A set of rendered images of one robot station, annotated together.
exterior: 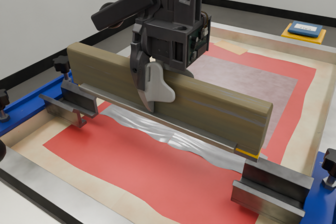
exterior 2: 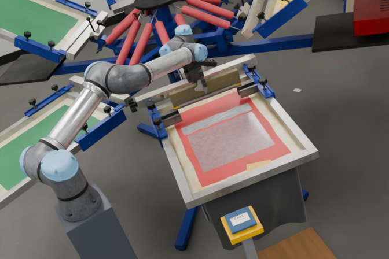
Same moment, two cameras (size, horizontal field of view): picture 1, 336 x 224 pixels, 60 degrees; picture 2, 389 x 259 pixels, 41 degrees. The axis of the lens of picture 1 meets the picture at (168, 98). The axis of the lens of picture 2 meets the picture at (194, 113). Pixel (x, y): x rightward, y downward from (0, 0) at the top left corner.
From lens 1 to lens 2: 268 cm
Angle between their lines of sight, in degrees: 103
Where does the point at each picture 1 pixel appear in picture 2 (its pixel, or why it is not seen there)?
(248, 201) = (174, 114)
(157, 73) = not seen: hidden behind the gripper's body
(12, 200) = (208, 73)
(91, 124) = (242, 100)
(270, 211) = (168, 117)
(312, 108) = (185, 162)
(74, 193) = not seen: hidden behind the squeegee
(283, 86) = (205, 163)
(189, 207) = (190, 113)
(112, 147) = (226, 103)
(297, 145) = (179, 145)
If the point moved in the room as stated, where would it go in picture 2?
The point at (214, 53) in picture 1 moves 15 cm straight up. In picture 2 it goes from (259, 154) to (252, 127)
